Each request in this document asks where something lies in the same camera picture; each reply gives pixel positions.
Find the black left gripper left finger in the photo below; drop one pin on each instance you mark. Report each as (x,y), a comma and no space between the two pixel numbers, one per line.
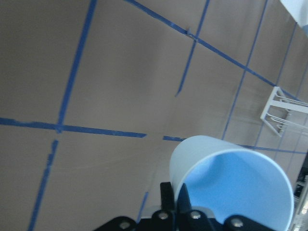
(167,197)

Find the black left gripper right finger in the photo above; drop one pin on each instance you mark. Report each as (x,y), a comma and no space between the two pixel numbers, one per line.
(183,201)

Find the light blue ikea cup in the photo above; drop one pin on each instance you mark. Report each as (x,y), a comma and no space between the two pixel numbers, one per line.
(231,180)

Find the white wire cup rack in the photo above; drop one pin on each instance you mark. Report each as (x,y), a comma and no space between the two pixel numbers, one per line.
(281,113)

